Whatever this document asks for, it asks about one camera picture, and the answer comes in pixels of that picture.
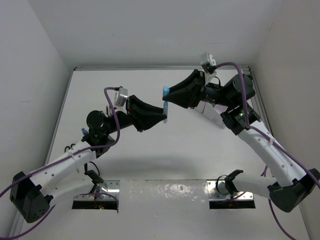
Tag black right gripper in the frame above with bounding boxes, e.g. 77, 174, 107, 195
162, 69, 234, 109

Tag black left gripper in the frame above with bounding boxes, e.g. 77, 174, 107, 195
103, 94, 166, 134

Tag blue highlighter pen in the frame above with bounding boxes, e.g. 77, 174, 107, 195
163, 101, 169, 124

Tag light blue marker cap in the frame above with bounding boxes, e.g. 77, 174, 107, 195
162, 85, 170, 97

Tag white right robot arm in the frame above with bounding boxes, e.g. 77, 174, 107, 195
162, 70, 320, 213

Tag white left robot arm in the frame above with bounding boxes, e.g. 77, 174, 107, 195
9, 95, 168, 224

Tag white purple desk organizer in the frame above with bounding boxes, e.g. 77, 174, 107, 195
194, 101, 228, 129

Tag blue capped glue bottle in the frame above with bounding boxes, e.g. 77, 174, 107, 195
81, 128, 88, 136

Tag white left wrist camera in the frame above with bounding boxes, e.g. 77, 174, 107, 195
113, 86, 128, 108

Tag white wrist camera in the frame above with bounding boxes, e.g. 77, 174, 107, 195
113, 86, 128, 108
199, 52, 217, 75

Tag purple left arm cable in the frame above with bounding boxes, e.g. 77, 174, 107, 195
0, 86, 131, 237

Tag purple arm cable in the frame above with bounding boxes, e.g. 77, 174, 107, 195
0, 86, 131, 237
215, 61, 320, 240

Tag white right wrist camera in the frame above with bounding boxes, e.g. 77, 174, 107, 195
199, 52, 217, 75

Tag black handled scissors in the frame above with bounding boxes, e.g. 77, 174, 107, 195
64, 143, 76, 152

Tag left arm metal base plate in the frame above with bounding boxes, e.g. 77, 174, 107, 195
74, 180, 121, 201

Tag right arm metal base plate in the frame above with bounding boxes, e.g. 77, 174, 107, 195
206, 179, 254, 202

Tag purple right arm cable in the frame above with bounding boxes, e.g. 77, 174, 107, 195
215, 61, 320, 240

